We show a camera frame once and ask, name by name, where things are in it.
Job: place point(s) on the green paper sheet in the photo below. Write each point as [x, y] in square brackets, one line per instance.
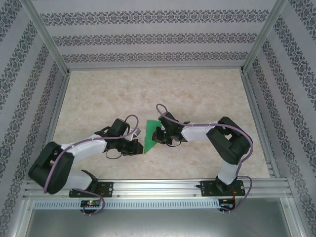
[149, 138]

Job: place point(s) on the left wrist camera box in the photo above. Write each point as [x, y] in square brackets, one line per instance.
[138, 131]

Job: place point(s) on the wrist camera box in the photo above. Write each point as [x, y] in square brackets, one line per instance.
[138, 131]
[162, 128]

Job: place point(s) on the aluminium frame post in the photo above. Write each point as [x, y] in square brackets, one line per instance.
[264, 32]
[47, 37]

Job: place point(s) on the aluminium side rail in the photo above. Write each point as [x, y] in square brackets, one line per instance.
[259, 123]
[53, 111]

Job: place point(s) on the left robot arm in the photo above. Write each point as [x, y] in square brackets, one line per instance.
[54, 168]

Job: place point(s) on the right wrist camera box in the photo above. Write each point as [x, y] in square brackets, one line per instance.
[162, 128]

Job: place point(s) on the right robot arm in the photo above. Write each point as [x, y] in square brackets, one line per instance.
[232, 148]

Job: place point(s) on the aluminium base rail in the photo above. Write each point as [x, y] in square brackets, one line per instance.
[158, 187]

